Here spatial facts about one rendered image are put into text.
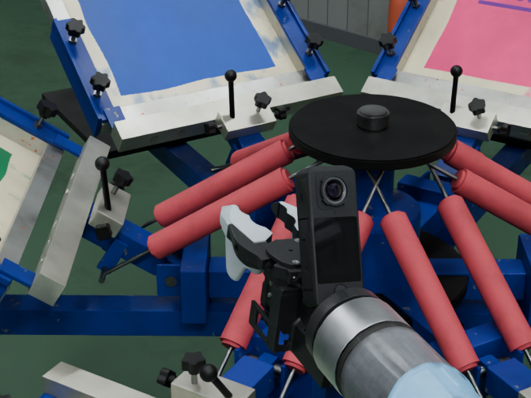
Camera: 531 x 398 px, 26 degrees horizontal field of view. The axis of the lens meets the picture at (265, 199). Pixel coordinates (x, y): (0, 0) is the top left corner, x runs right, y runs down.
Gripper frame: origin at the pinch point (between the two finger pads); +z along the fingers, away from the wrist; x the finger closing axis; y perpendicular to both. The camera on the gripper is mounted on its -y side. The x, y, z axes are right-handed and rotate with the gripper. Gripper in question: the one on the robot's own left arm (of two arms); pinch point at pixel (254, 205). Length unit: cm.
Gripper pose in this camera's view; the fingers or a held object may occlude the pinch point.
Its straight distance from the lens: 107.3
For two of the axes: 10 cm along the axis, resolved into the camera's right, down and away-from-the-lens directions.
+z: -4.1, -4.1, 8.1
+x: 9.0, -0.6, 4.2
